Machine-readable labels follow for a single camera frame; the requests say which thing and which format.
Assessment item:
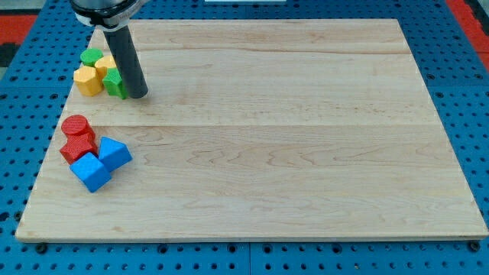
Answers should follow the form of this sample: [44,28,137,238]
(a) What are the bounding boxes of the yellow block behind rod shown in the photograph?
[95,55,117,79]

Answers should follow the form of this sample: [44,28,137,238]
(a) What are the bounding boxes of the yellow hexagon block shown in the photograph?
[73,66,104,96]

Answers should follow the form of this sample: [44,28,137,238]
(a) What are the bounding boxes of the green star block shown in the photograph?
[102,68,128,99]

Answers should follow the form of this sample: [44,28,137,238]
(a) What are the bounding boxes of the green cylinder block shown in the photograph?
[79,48,104,67]

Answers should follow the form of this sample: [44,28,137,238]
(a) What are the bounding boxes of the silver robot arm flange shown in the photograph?
[69,0,149,32]

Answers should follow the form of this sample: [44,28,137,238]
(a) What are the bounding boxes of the blue triangle block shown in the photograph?
[99,137,132,172]

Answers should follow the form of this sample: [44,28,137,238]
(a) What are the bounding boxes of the light wooden board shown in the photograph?
[16,19,488,243]

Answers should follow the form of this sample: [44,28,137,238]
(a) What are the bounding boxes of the blue cube block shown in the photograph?
[70,152,112,193]

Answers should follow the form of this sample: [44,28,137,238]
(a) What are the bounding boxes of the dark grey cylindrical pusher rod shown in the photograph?
[104,26,148,99]

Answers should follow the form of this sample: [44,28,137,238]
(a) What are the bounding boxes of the red star block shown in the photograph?
[60,133,99,164]

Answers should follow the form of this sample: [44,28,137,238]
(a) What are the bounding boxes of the red cylinder block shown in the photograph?
[61,115,96,139]

